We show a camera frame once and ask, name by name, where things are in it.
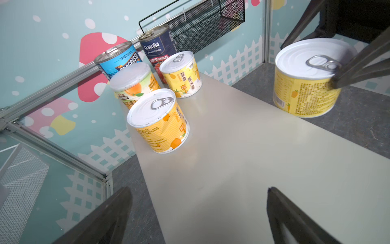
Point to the white lid small can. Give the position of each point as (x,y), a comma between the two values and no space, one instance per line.
(181,73)

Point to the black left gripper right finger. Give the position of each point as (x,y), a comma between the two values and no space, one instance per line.
(290,225)

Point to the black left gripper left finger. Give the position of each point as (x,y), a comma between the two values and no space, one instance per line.
(105,225)

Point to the black wire mesh basket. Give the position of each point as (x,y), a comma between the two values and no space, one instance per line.
(198,26)

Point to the dark chopped tomatoes can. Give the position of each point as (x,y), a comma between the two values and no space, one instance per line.
(158,45)

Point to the green yellow white lid can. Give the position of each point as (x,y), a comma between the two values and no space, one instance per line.
(133,82)

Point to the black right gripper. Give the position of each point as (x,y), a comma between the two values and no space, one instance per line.
(365,21)

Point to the yellow can silver lid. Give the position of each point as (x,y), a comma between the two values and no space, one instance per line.
(158,118)

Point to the white wire mesh basket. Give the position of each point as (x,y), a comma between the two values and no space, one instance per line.
(22,177)

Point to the blue chicken noodle soup can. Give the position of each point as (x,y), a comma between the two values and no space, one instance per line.
(117,58)

